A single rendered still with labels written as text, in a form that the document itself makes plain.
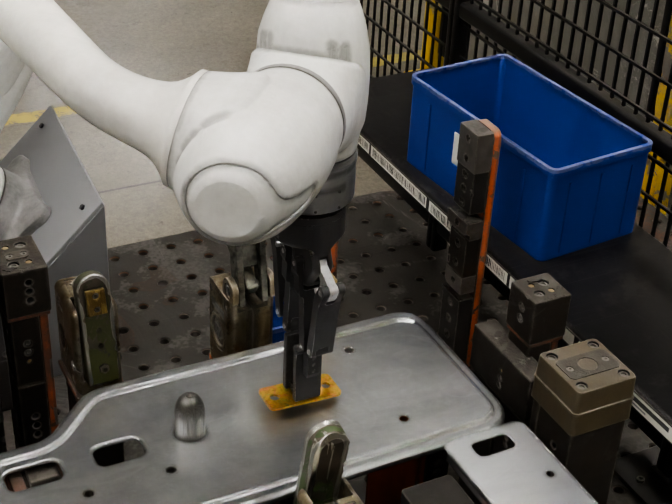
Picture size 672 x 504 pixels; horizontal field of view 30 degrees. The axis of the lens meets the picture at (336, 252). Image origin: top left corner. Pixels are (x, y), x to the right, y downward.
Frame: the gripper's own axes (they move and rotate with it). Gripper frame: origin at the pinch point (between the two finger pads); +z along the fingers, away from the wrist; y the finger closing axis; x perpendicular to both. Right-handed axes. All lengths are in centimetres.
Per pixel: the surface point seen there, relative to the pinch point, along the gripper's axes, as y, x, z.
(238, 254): -13.6, -1.6, -6.1
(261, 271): -13.3, 1.0, -3.4
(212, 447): 3.2, -11.4, 5.0
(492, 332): -2.6, 25.9, 4.9
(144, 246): -81, 9, 34
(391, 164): -40, 32, 2
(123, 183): -222, 48, 103
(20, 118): -275, 30, 103
